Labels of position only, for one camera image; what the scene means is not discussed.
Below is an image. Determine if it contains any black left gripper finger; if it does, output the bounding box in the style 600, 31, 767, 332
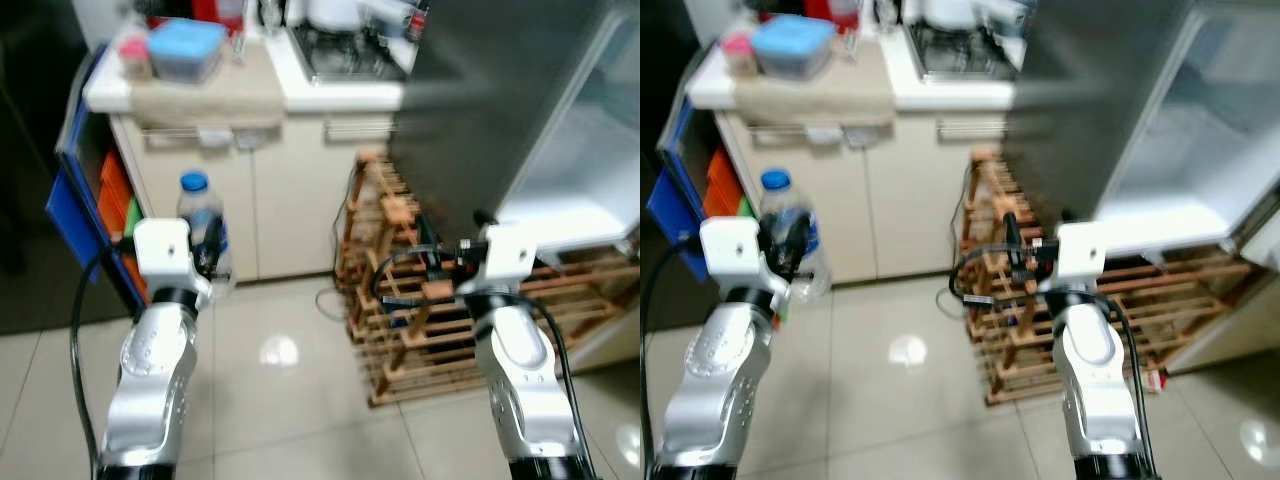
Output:
203, 213, 226, 273
785, 211, 814, 273

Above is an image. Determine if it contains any clear bottle with blue cap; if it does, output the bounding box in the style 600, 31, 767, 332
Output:
758, 168, 831, 303
177, 171, 237, 302

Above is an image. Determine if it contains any stainless steel fridge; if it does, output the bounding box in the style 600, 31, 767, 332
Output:
1003, 0, 1280, 377
388, 0, 641, 373

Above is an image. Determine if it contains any cream kitchen counter cabinet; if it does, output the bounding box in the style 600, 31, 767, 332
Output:
688, 40, 1021, 287
85, 40, 411, 287

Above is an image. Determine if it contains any wooden lattice rack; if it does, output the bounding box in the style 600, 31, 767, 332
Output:
960, 150, 1253, 407
335, 150, 641, 407

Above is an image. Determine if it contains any orange box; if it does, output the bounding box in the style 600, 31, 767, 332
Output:
98, 150, 137, 243
705, 148, 747, 217

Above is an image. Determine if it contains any blue shelf unit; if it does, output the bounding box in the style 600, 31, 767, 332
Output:
45, 45, 151, 312
645, 95, 761, 293

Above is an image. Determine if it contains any beige counter towel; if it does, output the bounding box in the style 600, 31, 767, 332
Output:
128, 70, 287, 132
735, 70, 897, 130

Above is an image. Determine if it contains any blue lid plastic container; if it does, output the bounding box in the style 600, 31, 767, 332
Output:
147, 17, 228, 84
751, 14, 837, 82

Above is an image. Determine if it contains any pink lid jar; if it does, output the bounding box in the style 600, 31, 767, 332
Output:
722, 35, 759, 80
118, 38, 154, 82

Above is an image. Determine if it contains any steel gas stove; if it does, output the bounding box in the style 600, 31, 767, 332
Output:
905, 20, 1021, 82
290, 20, 417, 87

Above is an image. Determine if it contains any red container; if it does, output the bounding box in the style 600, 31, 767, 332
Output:
800, 0, 862, 27
190, 0, 247, 32

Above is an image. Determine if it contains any white pot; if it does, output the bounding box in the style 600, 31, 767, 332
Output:
305, 0, 367, 32
920, 0, 987, 30

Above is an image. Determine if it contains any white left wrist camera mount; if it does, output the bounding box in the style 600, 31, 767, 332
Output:
132, 217, 214, 302
699, 215, 791, 306

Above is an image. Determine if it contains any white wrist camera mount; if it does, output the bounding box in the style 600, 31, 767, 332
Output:
1056, 221, 1110, 292
482, 223, 539, 294
132, 217, 214, 302
699, 215, 791, 306

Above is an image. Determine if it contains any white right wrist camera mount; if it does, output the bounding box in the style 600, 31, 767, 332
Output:
482, 223, 539, 294
1056, 221, 1110, 292

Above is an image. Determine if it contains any metal bar cabinet handle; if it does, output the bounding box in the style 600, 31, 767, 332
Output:
325, 118, 393, 140
938, 118, 1007, 140

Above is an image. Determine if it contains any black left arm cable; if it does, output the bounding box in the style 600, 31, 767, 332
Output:
640, 233, 707, 473
68, 233, 137, 473

